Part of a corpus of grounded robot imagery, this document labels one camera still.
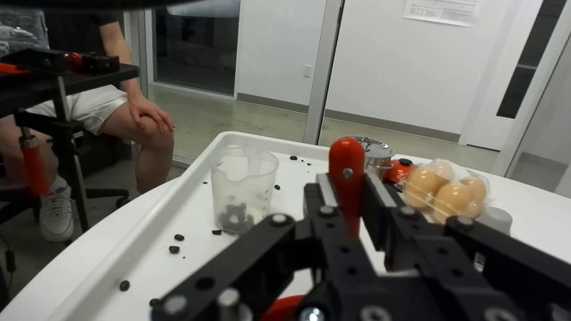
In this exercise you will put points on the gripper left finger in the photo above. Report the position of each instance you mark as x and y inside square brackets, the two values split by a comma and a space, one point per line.
[250, 263]

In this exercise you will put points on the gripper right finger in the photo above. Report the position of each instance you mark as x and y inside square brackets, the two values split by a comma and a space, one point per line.
[482, 258]

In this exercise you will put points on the red spoon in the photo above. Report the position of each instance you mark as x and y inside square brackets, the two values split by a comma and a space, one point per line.
[347, 178]

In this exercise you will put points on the white bottle with grey cap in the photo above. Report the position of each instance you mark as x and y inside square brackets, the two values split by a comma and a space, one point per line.
[495, 219]

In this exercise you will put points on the heap of coffee beans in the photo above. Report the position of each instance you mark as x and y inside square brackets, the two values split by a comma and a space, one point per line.
[236, 219]

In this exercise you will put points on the white plastic tray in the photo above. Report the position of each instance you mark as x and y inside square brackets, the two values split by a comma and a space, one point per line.
[187, 267]

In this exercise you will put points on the brown egg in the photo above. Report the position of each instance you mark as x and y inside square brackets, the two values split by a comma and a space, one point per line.
[475, 187]
[443, 169]
[451, 198]
[421, 185]

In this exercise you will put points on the clear plastic egg carton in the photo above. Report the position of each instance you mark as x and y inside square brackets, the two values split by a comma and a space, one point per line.
[446, 196]

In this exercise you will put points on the clear plastic measuring cup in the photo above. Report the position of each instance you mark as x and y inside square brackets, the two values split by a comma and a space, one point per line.
[243, 178]

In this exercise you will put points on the orange toy pot black knob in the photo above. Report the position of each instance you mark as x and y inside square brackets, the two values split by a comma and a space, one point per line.
[399, 169]

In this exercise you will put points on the small steel pot with lid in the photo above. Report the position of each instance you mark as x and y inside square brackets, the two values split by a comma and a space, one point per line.
[379, 156]

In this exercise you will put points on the office chair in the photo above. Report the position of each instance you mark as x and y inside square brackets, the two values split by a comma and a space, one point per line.
[107, 192]

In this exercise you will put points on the person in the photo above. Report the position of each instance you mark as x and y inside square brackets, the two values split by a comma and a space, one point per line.
[147, 129]

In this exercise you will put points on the white door with dark window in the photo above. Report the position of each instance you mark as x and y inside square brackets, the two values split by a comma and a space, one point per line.
[504, 67]

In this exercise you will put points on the window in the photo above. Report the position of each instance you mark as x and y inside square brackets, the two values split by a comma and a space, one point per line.
[196, 49]

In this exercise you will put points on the black folding workbench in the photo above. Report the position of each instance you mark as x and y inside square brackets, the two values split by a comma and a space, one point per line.
[67, 129]

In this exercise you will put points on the black tool with red knob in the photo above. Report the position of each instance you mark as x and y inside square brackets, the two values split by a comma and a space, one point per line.
[89, 62]

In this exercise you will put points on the clear plastic bin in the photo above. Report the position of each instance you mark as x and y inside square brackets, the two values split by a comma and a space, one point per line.
[22, 29]

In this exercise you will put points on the wall socket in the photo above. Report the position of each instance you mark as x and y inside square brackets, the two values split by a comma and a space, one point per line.
[308, 71]

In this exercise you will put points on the paper notice on wall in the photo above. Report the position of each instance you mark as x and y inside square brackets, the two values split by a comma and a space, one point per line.
[441, 11]

